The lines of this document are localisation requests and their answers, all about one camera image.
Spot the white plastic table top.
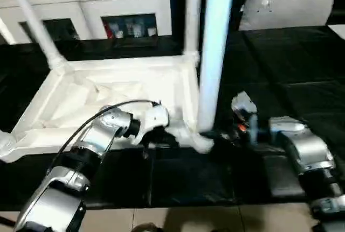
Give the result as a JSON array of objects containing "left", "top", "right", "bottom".
[{"left": 0, "top": 54, "right": 215, "bottom": 165}]

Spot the white plastic table leg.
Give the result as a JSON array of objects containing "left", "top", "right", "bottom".
[
  {"left": 0, "top": 130, "right": 18, "bottom": 158},
  {"left": 196, "top": 0, "right": 237, "bottom": 137},
  {"left": 183, "top": 0, "right": 203, "bottom": 65},
  {"left": 2, "top": 0, "right": 70, "bottom": 72}
]

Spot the black work mat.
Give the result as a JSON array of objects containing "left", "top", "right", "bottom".
[{"left": 0, "top": 25, "right": 345, "bottom": 209}]

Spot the black furniture with yellow label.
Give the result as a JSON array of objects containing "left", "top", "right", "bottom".
[{"left": 169, "top": 0, "right": 250, "bottom": 37}]

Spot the grey cushion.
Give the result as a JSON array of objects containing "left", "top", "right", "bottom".
[{"left": 238, "top": 0, "right": 336, "bottom": 31}]

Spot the white flat panel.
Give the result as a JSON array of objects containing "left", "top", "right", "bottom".
[{"left": 328, "top": 23, "right": 345, "bottom": 41}]

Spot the white glass-door cabinet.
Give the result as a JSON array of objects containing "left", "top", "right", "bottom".
[{"left": 0, "top": 0, "right": 174, "bottom": 45}]

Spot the black stand leg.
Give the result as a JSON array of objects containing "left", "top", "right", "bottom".
[{"left": 0, "top": 216, "right": 18, "bottom": 228}]

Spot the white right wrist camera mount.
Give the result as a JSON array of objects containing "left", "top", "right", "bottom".
[{"left": 230, "top": 92, "right": 259, "bottom": 121}]

